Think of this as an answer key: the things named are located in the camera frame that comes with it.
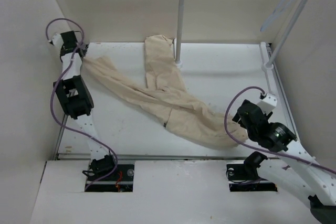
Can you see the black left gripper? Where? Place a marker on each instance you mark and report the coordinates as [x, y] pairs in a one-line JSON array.
[[84, 52]]

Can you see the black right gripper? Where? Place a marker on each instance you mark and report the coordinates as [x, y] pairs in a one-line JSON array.
[[236, 118]]

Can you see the beige trousers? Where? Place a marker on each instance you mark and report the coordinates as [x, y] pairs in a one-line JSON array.
[[165, 97]]

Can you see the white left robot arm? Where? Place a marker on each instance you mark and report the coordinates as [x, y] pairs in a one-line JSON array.
[[73, 94]]

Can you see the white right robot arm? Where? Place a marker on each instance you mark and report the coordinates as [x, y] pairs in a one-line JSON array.
[[281, 159]]

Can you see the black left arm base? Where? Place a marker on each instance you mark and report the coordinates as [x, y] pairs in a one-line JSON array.
[[109, 175]]

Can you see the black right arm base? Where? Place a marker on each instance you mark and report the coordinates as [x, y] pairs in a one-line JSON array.
[[243, 176]]

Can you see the white right rack pole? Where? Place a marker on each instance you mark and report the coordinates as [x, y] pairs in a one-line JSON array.
[[293, 15]]

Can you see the white rack pole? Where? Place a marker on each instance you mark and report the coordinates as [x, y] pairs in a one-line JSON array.
[[293, 15], [178, 40]]

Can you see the white centre rack pole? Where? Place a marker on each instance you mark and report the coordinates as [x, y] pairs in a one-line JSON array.
[[178, 40]]

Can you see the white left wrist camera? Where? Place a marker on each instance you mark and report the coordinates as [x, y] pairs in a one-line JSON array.
[[56, 40]]

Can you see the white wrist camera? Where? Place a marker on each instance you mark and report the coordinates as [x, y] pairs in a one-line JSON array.
[[56, 40], [267, 103]]

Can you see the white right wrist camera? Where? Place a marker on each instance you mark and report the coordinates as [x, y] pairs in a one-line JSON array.
[[267, 103]]

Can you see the aluminium right frame rail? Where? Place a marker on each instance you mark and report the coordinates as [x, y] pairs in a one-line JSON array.
[[284, 100]]

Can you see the aluminium frame rail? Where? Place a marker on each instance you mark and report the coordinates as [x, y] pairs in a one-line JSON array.
[[284, 100], [148, 157], [57, 144]]

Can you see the aluminium front frame rail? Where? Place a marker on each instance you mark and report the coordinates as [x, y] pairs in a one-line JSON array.
[[148, 157]]

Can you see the aluminium left frame rail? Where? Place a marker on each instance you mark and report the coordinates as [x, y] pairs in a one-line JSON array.
[[57, 144]]

